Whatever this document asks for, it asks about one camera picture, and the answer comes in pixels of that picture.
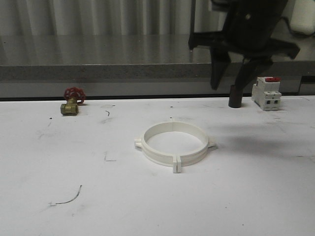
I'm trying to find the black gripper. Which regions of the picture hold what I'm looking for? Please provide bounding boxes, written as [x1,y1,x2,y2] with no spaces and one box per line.
[188,0,300,92]

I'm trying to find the white half-ring pipe clamp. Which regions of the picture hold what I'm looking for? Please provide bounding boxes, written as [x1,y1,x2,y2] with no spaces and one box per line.
[134,119,181,173]

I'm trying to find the dark brown cylindrical coupling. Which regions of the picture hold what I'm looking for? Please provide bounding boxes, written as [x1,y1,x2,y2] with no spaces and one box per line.
[228,85,243,108]

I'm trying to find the white container in background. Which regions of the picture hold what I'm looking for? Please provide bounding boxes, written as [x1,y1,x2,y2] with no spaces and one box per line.
[290,0,315,35]

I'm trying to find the brass valve red handwheel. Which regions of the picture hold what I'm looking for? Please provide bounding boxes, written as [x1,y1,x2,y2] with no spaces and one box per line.
[60,87,86,116]

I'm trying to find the grey stone counter slab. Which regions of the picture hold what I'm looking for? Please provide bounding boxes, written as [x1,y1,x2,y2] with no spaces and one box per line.
[0,33,315,82]

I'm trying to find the white circuit breaker red switch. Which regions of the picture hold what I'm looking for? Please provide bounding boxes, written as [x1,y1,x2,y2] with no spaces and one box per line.
[252,77,282,111]

